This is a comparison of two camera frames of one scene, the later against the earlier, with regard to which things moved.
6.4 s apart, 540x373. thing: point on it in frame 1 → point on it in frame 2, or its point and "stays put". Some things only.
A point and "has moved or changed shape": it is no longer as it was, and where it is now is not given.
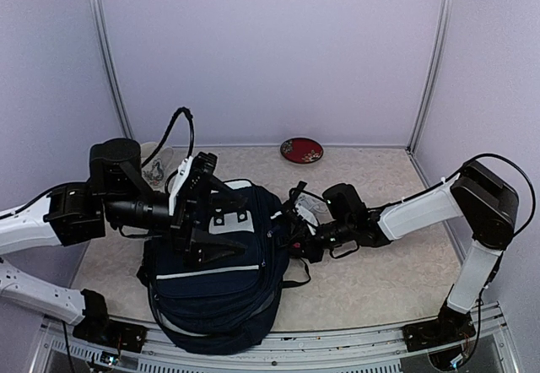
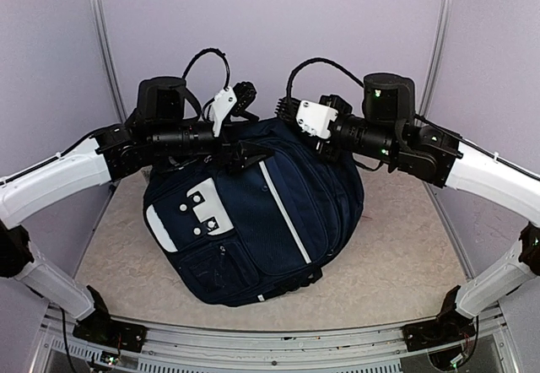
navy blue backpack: x=229 y=303 has moved or changed shape
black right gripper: x=309 y=249 → x=330 y=154
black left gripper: x=187 y=237 → x=234 y=159
